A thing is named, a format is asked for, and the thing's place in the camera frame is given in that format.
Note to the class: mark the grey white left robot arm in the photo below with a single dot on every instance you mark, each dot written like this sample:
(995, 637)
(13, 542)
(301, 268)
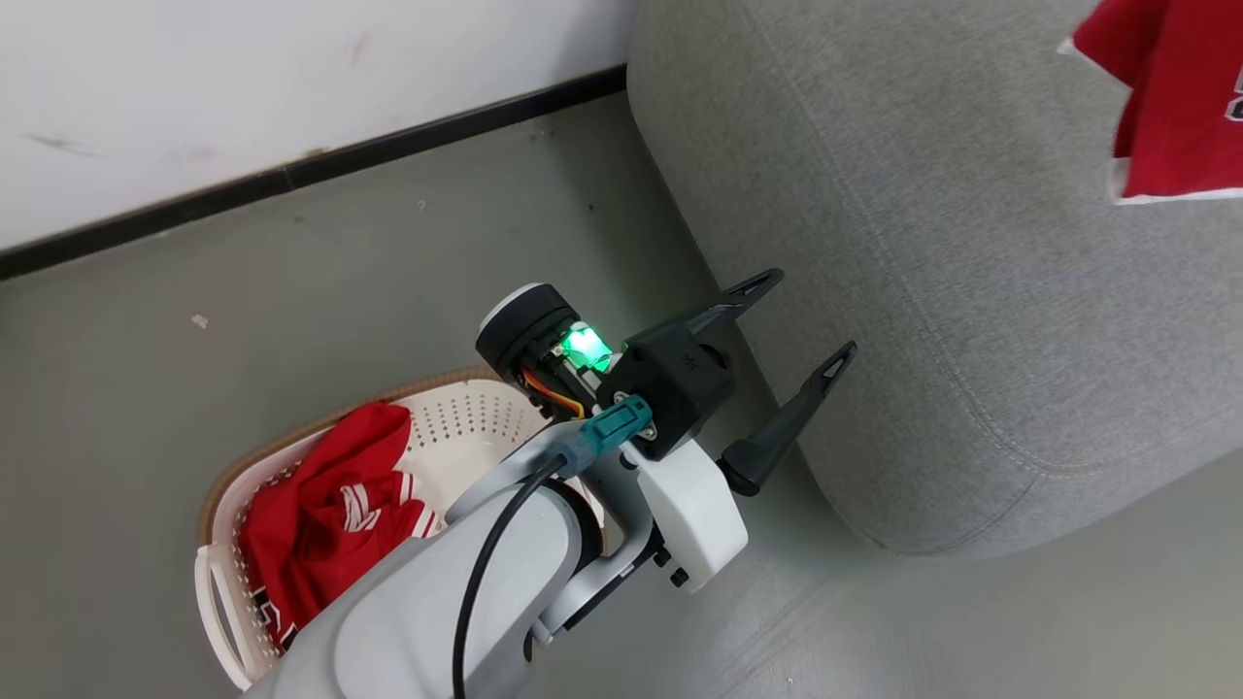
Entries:
(408, 621)

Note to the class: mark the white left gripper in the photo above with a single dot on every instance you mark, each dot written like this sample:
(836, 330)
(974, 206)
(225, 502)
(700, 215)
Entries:
(694, 515)

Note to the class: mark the red jersey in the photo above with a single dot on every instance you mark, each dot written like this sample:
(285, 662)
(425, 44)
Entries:
(1175, 97)
(320, 505)

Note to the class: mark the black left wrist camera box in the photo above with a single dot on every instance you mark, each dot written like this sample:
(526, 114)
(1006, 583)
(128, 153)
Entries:
(670, 383)

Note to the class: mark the black wall baseboard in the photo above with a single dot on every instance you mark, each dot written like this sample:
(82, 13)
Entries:
(291, 177)

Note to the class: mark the grey fabric sofa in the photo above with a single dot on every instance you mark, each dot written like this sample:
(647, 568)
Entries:
(971, 291)

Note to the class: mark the cream plastic laundry basket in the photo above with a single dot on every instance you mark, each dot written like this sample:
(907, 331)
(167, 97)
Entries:
(466, 417)

